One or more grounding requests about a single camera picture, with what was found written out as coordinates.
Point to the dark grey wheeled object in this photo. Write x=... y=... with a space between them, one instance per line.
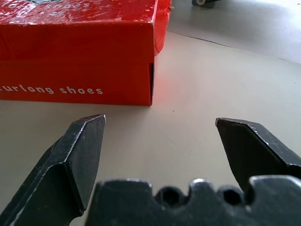
x=202 y=3

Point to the red cardboard shoe box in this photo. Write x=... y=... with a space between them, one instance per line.
x=75 y=82

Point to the red shoe box lid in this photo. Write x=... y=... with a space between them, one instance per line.
x=77 y=33

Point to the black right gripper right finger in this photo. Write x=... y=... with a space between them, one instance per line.
x=249 y=150

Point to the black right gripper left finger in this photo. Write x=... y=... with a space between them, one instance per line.
x=70 y=160

